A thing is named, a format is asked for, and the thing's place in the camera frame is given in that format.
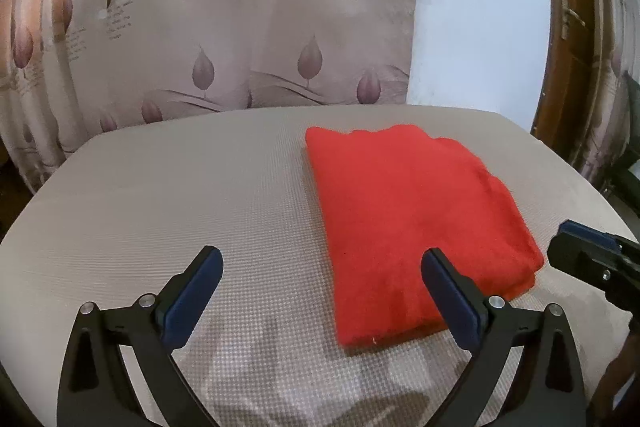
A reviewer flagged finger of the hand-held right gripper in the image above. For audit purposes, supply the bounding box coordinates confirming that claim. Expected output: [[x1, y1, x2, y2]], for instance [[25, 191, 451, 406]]
[[546, 234, 640, 312], [557, 219, 640, 259]]

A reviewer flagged red small garment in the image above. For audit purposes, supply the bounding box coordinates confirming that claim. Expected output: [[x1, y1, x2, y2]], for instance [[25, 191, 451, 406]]
[[305, 124, 545, 349]]

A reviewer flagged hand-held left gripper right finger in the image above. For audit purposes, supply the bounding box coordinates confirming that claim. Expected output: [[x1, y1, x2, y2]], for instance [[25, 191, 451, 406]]
[[421, 248, 586, 427]]

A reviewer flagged brown wooden door frame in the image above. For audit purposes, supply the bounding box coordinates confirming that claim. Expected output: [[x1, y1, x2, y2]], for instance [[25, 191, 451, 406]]
[[529, 0, 603, 168]]

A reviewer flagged metal door latch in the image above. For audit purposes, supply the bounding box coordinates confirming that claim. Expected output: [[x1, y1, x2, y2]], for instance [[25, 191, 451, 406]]
[[559, 0, 587, 40]]

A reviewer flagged pink leaf print curtain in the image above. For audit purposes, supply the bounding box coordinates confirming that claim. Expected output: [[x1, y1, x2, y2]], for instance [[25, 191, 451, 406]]
[[0, 0, 418, 195]]

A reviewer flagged pale patterned door curtain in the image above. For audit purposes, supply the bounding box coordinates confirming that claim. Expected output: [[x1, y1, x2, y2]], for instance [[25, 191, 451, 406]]
[[575, 0, 640, 188]]

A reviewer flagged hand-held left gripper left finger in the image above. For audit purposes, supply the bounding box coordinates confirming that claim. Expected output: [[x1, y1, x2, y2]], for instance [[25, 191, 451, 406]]
[[57, 245, 224, 427]]

